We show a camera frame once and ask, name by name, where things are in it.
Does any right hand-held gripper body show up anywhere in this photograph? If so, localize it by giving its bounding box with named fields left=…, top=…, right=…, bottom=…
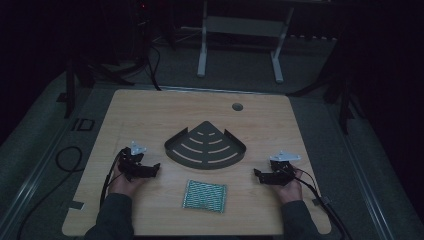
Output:
left=260, top=150, right=302, bottom=187

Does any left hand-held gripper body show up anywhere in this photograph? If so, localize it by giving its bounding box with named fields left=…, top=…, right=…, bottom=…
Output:
left=117, top=140, right=155, bottom=180

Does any person's right hand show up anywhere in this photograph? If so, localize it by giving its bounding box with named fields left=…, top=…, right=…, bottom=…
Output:
left=275, top=168, right=304, bottom=205

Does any person's left hand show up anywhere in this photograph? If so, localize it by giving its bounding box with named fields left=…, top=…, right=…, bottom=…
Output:
left=108, top=163, right=146, bottom=198

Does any dark corner shelf tray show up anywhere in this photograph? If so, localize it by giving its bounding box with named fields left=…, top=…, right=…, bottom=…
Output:
left=163, top=120, right=247, bottom=171

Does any green patterned cloth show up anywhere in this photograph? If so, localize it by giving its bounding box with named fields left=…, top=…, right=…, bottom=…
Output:
left=181, top=179, right=228, bottom=214

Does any black tripod stand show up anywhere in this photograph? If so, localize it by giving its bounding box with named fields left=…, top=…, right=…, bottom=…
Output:
left=286, top=33, right=368, bottom=136
left=55, top=19, right=148, bottom=120

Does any white metal stand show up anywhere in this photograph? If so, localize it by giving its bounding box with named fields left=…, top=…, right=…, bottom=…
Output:
left=196, top=0, right=296, bottom=85

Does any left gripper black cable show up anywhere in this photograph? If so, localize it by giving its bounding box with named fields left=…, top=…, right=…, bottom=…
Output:
left=99, top=149, right=125, bottom=209

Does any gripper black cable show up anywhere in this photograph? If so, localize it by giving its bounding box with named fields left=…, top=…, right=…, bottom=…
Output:
left=291, top=167, right=354, bottom=240
left=99, top=149, right=125, bottom=209

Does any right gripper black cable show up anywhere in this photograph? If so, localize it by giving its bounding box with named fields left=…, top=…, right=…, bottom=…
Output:
left=291, top=167, right=354, bottom=240

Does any black floor cable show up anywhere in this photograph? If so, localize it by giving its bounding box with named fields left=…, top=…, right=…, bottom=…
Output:
left=15, top=145, right=84, bottom=240

